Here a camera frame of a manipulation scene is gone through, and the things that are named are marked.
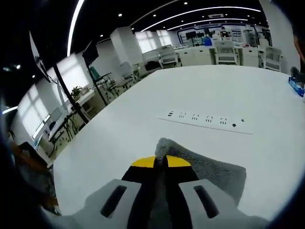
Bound white office chair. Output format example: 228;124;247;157
158;45;180;69
120;62;136;81
215;40;239;65
264;46;282;72

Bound white display board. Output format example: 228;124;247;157
56;80;70;113

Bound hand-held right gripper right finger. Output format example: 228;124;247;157
163;155;263;229

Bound black bag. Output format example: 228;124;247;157
144;61;161;71

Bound blue packet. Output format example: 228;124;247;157
288;76;305;97

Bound grey towel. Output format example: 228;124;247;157
147;137;247;229

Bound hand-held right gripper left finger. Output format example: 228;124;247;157
69;155;160;229

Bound large dark wall screen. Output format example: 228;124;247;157
29;31;52;83

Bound black monitor on stand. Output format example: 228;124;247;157
81;40;100;65

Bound white power strip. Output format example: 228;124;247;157
156;109;254;135

